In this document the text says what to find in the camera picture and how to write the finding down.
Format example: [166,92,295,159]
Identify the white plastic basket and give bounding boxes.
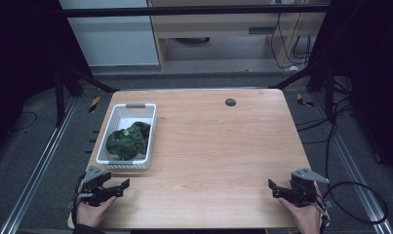
[96,102,158,171]

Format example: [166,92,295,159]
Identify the white cabinet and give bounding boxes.
[58,0,161,68]

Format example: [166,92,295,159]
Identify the black floor cable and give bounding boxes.
[295,76,355,180]
[8,110,39,133]

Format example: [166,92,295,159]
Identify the bundle of hanging black cables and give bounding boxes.
[269,12,313,71]

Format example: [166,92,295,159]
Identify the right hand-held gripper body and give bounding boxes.
[290,167,331,209]

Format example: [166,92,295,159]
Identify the black horizontal frame bar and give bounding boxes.
[59,4,333,19]

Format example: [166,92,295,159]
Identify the black metal stand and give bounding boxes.
[269,59,335,122]
[53,62,119,129]

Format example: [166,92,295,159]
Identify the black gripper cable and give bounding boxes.
[322,180,389,226]

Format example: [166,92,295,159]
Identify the person's right hand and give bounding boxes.
[278,194,323,234]

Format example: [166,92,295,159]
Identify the yellow black tape strip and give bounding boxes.
[295,93,316,108]
[88,96,101,114]

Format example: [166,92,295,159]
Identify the dark curtain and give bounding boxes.
[306,0,393,181]
[0,0,94,156]

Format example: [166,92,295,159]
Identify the person's left hand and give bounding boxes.
[76,196,118,229]

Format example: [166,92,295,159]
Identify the light wooden desk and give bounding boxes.
[146,0,333,72]

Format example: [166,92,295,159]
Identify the aluminium floor rail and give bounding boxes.
[312,93,393,234]
[0,97,79,234]

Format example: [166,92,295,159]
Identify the dark green cloth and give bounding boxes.
[105,121,152,161]

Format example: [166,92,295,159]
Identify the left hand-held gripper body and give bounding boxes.
[81,165,113,208]

